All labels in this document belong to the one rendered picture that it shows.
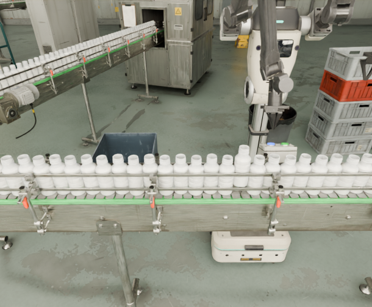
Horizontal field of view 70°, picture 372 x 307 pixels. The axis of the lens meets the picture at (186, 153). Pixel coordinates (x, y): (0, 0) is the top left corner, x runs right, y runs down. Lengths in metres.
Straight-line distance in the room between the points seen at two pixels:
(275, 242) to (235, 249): 0.27
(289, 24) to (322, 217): 0.94
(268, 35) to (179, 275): 1.58
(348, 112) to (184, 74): 2.56
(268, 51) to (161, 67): 3.75
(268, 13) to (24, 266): 2.16
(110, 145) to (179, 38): 3.11
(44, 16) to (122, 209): 5.98
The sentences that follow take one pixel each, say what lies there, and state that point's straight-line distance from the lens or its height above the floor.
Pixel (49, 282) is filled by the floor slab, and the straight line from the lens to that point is 2.20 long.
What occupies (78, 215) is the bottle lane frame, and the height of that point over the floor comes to 0.92.
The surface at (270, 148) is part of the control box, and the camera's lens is 1.18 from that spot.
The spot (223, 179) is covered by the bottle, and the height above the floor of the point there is 1.08.
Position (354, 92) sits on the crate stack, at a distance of 3.21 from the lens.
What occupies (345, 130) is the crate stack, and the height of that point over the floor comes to 0.33.
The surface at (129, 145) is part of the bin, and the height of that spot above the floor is 0.87.
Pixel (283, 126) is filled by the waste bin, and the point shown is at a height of 0.57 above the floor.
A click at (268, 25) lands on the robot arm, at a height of 1.58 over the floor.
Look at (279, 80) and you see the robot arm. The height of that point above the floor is 1.40.
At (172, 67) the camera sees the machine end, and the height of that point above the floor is 0.46.
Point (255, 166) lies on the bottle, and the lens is 1.02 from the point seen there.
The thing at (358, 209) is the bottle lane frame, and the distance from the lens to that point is 1.28.
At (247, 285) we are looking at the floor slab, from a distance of 2.03.
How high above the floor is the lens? 1.72
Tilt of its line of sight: 33 degrees down
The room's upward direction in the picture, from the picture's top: straight up
